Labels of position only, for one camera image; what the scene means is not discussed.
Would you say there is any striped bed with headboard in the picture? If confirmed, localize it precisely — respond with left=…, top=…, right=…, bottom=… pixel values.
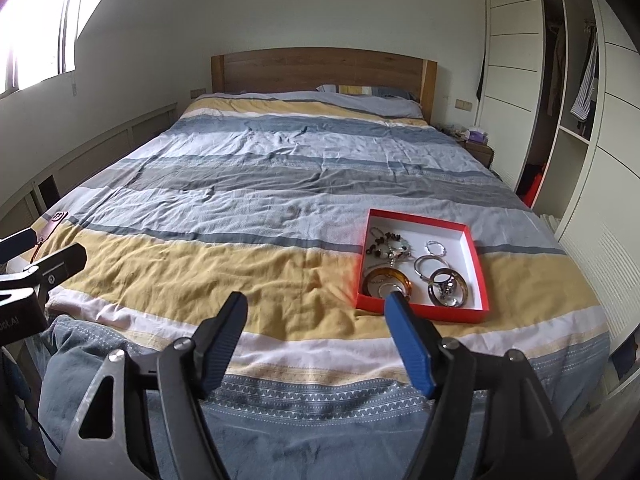
left=30, top=91, right=614, bottom=480

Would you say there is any wooden headboard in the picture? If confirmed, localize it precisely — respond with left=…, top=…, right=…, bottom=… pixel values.
left=210, top=47, right=439, bottom=126

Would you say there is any red shallow cardboard box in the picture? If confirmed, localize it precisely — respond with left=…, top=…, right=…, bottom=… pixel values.
left=354, top=208, right=489, bottom=325

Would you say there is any black cable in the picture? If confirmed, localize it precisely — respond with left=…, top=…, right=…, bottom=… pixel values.
left=25, top=400, right=63, bottom=463

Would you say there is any brown hanging garment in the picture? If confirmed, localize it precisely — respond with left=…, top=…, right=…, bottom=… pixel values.
left=546, top=25, right=567, bottom=117

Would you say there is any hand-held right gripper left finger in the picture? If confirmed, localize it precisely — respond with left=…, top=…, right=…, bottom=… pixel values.
left=55, top=291, right=249, bottom=480

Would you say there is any striped hanging shirt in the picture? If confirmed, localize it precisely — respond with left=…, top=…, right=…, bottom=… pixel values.
left=570, top=35, right=600, bottom=122

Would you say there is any blue grey pillow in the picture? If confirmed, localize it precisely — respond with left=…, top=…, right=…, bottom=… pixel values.
left=315, top=83, right=424, bottom=120

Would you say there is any amber orange bangle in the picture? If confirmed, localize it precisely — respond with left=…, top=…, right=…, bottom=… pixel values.
left=362, top=267, right=414, bottom=301

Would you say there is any pink smartphone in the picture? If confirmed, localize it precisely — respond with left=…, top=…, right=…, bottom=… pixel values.
left=34, top=209, right=70, bottom=247

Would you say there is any thin silver bangle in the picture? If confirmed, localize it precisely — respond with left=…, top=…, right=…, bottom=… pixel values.
left=413, top=254, right=452, bottom=279

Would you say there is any white wardrobe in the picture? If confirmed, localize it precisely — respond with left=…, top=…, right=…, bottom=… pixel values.
left=474, top=0, right=640, bottom=403

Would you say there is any brown tortoiseshell bangle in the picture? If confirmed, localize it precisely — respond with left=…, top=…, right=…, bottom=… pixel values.
left=426, top=267, right=473, bottom=307

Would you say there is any wooden nightstand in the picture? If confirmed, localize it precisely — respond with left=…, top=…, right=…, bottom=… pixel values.
left=462, top=138, right=497, bottom=169

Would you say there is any person's leg in jeans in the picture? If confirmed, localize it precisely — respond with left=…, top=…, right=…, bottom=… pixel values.
left=37, top=314, right=211, bottom=480

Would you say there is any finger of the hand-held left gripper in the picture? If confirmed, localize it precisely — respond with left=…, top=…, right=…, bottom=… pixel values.
left=0, top=242, right=89, bottom=302
left=0, top=227, right=42, bottom=264

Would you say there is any dark beaded bracelet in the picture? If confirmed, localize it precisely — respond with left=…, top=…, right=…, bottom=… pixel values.
left=366, top=228, right=414, bottom=266

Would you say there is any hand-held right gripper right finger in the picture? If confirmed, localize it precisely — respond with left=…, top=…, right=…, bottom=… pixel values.
left=383, top=291, right=576, bottom=480

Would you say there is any window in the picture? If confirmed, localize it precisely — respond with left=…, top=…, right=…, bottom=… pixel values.
left=0, top=0, right=132, bottom=102

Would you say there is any red object in wardrobe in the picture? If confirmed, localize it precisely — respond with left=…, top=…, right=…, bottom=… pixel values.
left=520, top=170, right=543, bottom=208

